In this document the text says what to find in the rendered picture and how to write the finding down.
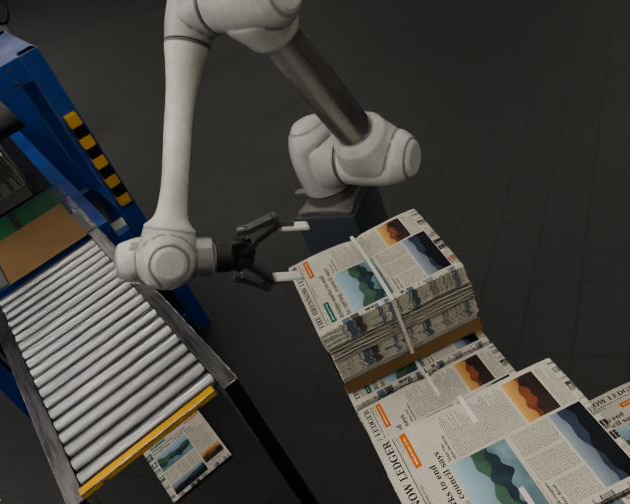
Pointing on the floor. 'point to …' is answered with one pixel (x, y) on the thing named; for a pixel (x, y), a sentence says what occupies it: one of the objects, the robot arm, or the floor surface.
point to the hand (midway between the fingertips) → (300, 251)
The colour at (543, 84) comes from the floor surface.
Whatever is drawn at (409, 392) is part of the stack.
